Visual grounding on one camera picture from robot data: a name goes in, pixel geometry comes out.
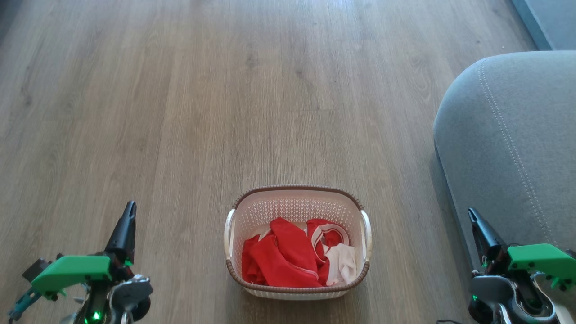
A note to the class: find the grey fabric sofa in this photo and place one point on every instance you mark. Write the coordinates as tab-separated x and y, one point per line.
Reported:
508	148

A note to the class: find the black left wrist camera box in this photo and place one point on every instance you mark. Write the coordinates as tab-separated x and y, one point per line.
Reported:
37	269

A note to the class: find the white laundry basket brown rim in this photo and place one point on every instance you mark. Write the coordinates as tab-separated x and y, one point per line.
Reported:
297	204

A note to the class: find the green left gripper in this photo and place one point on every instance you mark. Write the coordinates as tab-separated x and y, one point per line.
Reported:
72	270

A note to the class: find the red and white garment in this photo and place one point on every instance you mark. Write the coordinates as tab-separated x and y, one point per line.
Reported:
288	261

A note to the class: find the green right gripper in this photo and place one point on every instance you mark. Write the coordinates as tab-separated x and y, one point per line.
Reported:
537	261

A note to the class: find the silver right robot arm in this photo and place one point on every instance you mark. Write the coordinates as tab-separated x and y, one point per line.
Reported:
504	297

